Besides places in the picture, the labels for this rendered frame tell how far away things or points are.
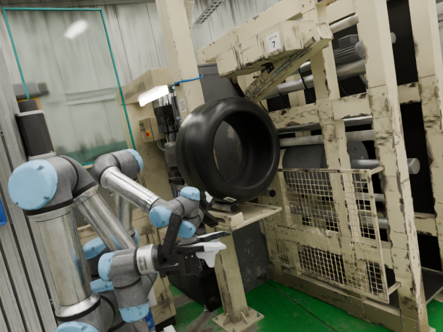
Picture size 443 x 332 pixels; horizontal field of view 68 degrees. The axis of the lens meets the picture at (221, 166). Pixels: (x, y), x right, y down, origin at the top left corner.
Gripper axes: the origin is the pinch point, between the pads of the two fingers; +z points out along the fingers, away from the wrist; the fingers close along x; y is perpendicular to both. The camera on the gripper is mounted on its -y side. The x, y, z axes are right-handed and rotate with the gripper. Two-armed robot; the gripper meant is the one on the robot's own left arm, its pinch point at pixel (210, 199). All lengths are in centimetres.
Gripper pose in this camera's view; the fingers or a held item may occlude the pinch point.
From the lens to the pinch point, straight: 160.3
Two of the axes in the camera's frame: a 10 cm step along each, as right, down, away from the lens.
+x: -8.0, 4.9, 3.6
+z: 2.3, -3.0, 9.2
